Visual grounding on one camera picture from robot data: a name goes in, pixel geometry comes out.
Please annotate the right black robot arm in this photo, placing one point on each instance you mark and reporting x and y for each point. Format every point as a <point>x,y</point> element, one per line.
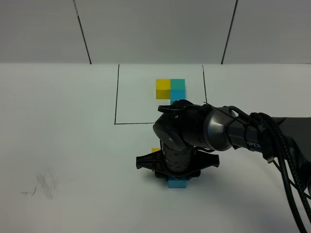
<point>190,135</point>

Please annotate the blue template block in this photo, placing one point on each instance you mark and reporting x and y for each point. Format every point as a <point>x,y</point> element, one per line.
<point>176,95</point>

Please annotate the green template block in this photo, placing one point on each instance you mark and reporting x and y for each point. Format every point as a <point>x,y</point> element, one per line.
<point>178,84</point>

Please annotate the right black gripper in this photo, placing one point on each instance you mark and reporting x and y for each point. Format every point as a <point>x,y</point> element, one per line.
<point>186,163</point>

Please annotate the yellow template block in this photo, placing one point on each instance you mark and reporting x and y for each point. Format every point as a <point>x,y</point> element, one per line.
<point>163,89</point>

